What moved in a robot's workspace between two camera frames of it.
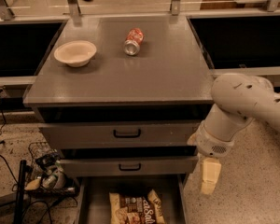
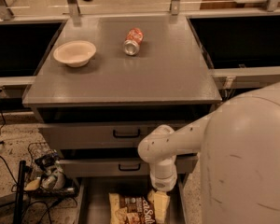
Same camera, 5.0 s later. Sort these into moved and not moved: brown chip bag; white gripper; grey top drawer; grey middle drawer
Moved: white gripper
Not moved: brown chip bag; grey middle drawer; grey top drawer
